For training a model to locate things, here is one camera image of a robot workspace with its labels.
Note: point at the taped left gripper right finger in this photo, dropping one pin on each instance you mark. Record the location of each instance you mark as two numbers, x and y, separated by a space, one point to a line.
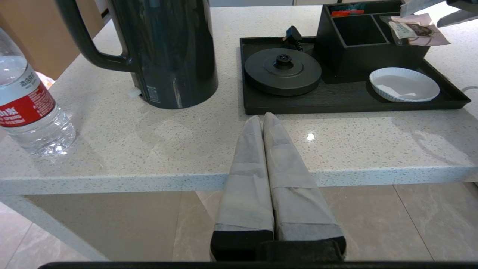
295 201

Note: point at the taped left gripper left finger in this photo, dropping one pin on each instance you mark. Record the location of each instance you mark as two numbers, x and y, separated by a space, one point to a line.
244 194

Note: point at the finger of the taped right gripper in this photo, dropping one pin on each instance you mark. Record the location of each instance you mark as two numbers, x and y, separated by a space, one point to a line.
420 6
459 18

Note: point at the white tea bag packet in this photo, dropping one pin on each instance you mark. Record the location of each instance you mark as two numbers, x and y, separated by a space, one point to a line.
418 31

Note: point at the black electric kettle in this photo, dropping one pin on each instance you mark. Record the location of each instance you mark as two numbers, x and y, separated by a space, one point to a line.
175 56

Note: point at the clear water bottle red cap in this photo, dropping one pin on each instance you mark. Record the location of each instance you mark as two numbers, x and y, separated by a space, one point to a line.
33 116

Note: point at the black round kettle base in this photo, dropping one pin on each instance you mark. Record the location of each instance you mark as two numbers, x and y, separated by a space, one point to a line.
282 73

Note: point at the teal sachet packet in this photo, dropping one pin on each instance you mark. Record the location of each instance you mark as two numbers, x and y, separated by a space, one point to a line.
351 6

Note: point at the red sachet packet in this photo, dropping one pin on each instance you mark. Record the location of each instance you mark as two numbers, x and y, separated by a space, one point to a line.
347 13

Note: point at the black compartment organizer box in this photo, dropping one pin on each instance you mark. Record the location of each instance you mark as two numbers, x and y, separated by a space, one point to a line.
369 61

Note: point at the white round coaster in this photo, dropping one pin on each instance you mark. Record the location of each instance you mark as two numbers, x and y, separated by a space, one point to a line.
405 86

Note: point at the black rectangular serving tray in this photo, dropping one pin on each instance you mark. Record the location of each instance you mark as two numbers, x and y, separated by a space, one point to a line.
336 99

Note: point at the yellow white plastic bag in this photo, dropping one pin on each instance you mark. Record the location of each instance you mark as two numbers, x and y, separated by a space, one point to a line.
46 79

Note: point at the brown wooden door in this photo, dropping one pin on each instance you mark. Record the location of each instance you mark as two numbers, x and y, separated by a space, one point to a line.
37 37

